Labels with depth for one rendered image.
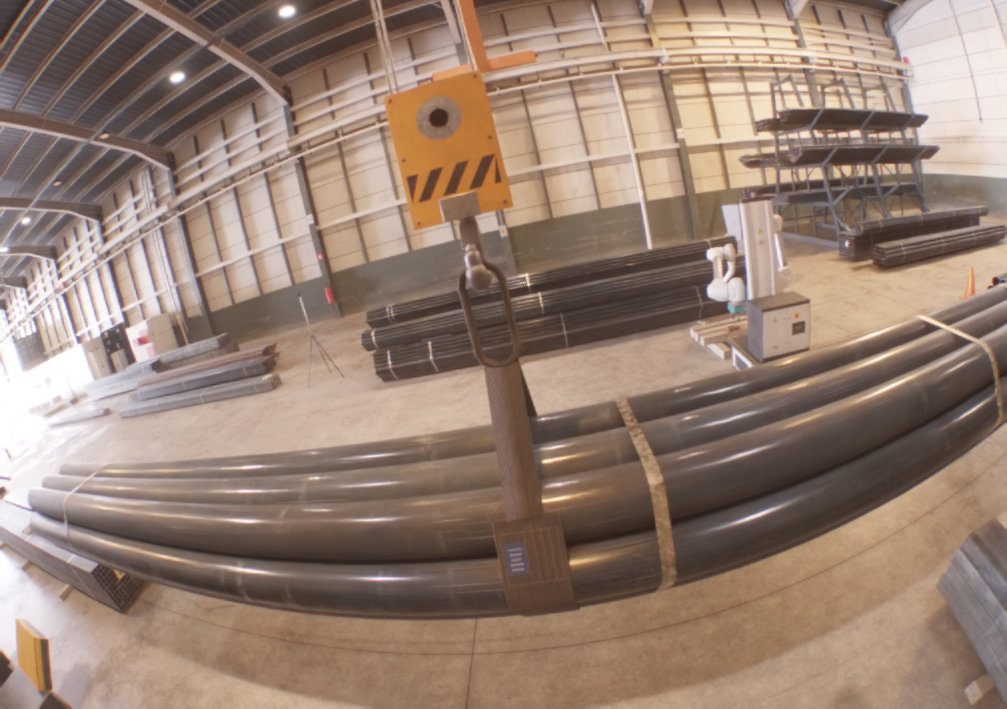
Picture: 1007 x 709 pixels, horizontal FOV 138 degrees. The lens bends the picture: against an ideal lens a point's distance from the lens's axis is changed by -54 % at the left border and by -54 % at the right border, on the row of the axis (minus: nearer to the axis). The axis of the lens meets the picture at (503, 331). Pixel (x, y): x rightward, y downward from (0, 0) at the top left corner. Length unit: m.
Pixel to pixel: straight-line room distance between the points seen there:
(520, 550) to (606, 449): 0.33
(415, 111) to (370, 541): 0.96
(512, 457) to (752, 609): 1.83
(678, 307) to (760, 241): 2.15
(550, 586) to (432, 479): 0.41
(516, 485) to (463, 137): 0.73
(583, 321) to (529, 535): 4.95
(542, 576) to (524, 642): 1.47
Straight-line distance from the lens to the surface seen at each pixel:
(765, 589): 2.54
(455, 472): 1.09
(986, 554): 2.37
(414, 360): 6.03
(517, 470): 0.92
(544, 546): 0.93
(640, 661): 2.27
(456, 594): 1.02
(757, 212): 4.23
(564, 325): 5.72
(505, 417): 0.93
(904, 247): 9.43
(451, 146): 0.87
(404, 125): 0.90
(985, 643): 2.52
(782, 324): 4.05
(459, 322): 5.85
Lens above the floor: 2.04
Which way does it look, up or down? 16 degrees down
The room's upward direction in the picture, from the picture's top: 13 degrees counter-clockwise
